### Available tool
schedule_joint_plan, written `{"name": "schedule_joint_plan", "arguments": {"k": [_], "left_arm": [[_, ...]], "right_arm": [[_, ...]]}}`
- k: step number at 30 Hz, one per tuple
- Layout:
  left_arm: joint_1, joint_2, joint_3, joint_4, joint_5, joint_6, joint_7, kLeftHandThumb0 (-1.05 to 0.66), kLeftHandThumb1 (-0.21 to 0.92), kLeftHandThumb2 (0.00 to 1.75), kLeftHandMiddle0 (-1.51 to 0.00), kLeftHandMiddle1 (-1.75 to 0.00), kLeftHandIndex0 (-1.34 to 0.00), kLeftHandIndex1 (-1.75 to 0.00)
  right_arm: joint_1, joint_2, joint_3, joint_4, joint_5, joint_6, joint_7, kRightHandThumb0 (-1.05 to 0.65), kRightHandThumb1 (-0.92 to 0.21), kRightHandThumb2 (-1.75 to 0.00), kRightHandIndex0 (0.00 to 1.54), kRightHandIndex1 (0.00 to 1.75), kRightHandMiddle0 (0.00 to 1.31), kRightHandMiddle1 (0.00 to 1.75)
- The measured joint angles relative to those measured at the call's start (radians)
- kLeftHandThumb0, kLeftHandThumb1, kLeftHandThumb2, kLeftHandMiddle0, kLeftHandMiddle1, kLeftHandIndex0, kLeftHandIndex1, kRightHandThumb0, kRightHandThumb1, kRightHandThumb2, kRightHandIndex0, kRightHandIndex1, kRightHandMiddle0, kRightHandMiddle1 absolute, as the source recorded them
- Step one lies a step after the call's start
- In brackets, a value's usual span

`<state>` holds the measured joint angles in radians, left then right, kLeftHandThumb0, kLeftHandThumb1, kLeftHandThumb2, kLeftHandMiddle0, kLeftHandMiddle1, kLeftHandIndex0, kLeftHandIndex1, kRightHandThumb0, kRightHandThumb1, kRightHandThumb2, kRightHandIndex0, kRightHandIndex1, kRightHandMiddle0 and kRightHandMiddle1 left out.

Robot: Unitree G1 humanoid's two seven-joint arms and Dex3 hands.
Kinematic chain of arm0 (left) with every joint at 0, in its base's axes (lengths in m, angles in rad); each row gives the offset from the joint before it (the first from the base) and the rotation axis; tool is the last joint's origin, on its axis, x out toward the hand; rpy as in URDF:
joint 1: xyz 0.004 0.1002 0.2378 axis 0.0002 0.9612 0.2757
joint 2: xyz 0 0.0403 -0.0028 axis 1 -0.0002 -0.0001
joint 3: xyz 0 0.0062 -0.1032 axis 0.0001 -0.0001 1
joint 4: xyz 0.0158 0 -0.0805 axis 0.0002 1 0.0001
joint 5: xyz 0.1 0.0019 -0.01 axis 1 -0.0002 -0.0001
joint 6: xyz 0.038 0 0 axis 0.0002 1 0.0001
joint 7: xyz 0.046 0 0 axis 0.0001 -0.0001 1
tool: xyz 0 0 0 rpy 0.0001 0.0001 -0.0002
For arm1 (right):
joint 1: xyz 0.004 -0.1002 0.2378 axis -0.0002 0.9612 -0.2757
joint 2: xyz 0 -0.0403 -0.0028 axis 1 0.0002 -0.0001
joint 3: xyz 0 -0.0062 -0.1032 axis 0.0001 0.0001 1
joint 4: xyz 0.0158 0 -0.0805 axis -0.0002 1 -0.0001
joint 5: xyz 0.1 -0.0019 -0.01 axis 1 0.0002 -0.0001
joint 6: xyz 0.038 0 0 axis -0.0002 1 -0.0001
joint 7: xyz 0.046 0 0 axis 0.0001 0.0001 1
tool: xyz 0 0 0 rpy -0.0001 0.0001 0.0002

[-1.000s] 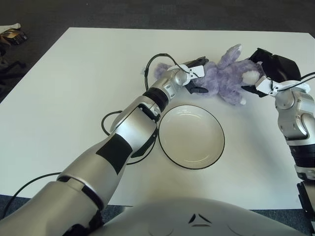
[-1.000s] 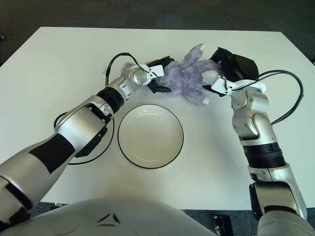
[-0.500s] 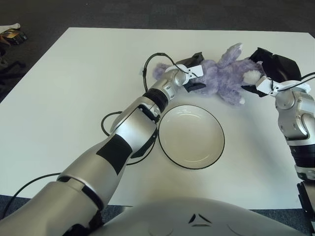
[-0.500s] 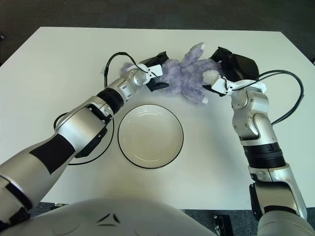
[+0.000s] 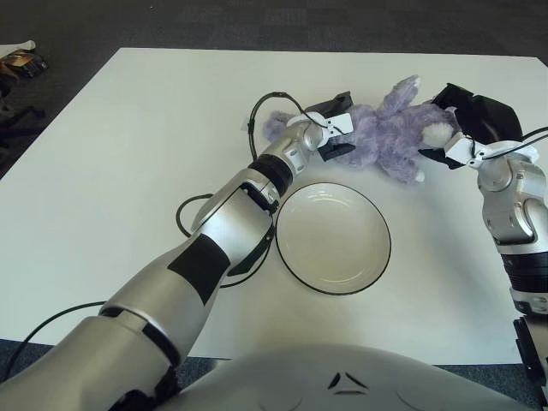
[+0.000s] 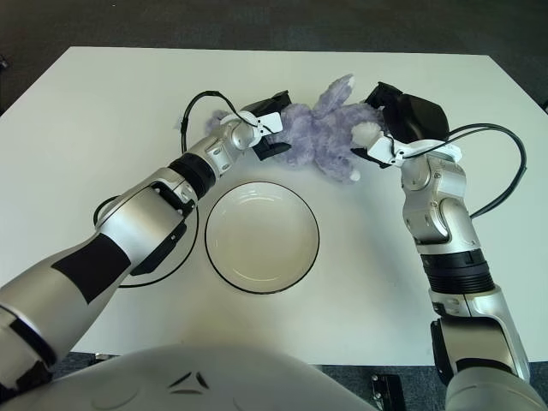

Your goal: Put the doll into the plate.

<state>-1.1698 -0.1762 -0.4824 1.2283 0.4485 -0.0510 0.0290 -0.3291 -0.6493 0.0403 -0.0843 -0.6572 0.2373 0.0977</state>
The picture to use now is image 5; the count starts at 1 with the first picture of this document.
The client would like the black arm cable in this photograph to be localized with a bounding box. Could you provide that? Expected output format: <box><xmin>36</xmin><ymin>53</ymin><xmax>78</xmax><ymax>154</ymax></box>
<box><xmin>468</xmin><ymin>126</ymin><xmax>548</xmax><ymax>162</ymax></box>
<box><xmin>0</xmin><ymin>91</ymin><xmax>343</xmax><ymax>382</ymax></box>

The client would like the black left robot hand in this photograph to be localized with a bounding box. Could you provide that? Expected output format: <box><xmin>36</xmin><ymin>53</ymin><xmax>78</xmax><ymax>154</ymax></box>
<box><xmin>307</xmin><ymin>90</ymin><xmax>356</xmax><ymax>164</ymax></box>

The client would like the white plate with black rim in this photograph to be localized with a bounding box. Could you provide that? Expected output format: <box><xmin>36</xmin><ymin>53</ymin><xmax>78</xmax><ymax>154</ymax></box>
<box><xmin>275</xmin><ymin>182</ymin><xmax>393</xmax><ymax>296</ymax></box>

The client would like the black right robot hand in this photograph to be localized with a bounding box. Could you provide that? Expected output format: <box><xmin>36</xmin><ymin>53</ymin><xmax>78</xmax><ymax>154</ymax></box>
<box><xmin>417</xmin><ymin>82</ymin><xmax>524</xmax><ymax>171</ymax></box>

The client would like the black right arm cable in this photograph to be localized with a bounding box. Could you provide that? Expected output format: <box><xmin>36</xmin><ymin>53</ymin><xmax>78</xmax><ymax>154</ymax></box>
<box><xmin>468</xmin><ymin>126</ymin><xmax>548</xmax><ymax>162</ymax></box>

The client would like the dark box on floor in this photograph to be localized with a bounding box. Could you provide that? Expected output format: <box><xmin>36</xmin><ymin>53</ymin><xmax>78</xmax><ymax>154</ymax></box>
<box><xmin>0</xmin><ymin>49</ymin><xmax>49</xmax><ymax>80</ymax></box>

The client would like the purple plush bunny doll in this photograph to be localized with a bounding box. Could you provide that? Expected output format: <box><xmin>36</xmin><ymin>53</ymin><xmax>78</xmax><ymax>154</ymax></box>
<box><xmin>262</xmin><ymin>74</ymin><xmax>462</xmax><ymax>186</ymax></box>

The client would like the white cloth on floor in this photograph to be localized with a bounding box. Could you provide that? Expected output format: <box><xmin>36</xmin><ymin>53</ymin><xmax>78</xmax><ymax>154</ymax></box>
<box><xmin>0</xmin><ymin>39</ymin><xmax>36</xmax><ymax>59</ymax></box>

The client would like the black bag on floor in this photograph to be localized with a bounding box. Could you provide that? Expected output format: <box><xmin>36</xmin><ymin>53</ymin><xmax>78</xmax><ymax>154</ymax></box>
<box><xmin>0</xmin><ymin>80</ymin><xmax>46</xmax><ymax>149</ymax></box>

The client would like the grey robot torso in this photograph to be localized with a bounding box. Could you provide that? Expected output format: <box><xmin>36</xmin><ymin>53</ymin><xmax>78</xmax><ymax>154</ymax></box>
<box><xmin>162</xmin><ymin>342</ymin><xmax>532</xmax><ymax>411</ymax></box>

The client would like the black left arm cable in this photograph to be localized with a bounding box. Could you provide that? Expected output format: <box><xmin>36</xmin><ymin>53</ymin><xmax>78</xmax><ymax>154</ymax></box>
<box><xmin>0</xmin><ymin>91</ymin><xmax>343</xmax><ymax>382</ymax></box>

